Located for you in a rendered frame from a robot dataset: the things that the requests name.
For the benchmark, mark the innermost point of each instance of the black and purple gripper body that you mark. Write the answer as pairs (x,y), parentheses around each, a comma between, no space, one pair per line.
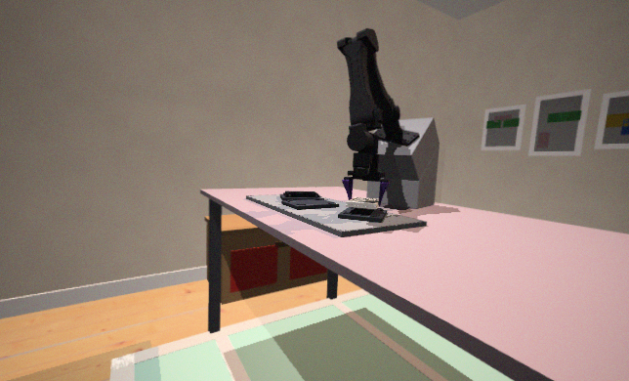
(372,176)

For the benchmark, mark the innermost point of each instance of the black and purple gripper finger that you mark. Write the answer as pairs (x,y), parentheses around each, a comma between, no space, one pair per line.
(348,184)
(383,187)

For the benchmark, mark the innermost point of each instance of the white well plate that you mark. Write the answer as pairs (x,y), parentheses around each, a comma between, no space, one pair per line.
(361,202)

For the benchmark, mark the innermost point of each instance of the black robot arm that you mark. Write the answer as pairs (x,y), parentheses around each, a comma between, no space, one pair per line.
(369,103)

